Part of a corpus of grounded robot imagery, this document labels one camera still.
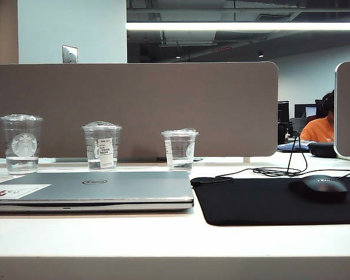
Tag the monitor with lit screen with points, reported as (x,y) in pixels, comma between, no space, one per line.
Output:
(310,111)

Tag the metal wall plate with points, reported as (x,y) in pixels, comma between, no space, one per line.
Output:
(69,54)

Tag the large clear logo cup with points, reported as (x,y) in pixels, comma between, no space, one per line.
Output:
(20,146)

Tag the black mouse pad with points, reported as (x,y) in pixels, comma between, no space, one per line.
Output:
(251,201)

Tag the person in orange shirt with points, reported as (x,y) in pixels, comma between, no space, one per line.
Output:
(316,131)

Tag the small clear plastic cup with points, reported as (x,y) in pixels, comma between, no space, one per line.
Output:
(179,150)

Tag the wide brown desk divider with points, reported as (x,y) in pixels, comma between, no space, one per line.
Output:
(163,96)

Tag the clear cup with white label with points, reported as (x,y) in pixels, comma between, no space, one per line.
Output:
(102,147)

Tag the black pouch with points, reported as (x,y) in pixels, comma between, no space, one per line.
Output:
(322,149)

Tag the black monitor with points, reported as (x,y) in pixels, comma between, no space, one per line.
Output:
(283,112)

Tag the blue cloth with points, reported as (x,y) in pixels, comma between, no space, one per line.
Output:
(286,147)

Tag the silver Dell laptop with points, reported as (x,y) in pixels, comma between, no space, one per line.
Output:
(105,189)

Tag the white ceiling light strip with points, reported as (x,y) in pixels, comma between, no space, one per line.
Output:
(236,26)

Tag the black computer mouse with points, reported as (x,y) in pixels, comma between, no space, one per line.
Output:
(318,187)

